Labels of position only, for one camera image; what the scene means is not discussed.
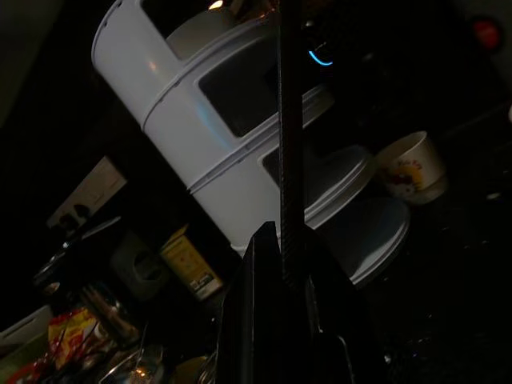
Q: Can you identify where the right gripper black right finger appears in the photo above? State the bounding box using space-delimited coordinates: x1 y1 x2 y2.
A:
296 225 385 384

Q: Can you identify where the white tiered plastic rack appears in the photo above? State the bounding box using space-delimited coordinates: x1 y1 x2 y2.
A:
90 0 413 290

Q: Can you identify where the red yellow snack packet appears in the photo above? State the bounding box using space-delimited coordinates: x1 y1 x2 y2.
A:
46 307 103 371

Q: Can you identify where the white printed mug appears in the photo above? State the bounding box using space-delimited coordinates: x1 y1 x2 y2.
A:
374 130 450 206

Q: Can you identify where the cream plate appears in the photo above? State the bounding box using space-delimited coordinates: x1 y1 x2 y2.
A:
165 7 243 62

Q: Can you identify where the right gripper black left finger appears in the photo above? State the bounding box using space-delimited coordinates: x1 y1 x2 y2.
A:
215 221 283 384

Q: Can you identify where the large steel bowl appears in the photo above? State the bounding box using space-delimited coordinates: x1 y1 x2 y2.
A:
98 343 219 384

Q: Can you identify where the steel cylinder shaker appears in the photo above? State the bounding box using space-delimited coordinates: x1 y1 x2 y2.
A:
78 286 140 350

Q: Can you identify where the blue glowing ring light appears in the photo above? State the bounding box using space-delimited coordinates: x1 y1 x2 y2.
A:
306 46 335 67

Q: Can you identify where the black pan handle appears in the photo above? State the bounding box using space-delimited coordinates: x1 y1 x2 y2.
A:
32 215 123 287

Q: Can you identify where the black chopstick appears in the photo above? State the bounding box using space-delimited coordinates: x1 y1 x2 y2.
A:
273 0 308 292

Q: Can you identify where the white wall socket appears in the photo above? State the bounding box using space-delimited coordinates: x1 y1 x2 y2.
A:
46 155 130 230

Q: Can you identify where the white plastic tub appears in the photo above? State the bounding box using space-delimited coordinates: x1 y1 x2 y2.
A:
0 304 54 347

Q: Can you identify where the yellow cardboard box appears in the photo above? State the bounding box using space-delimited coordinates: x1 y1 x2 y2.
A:
158 225 225 302

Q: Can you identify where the grey plug adapter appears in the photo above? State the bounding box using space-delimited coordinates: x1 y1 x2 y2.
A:
110 234 171 300

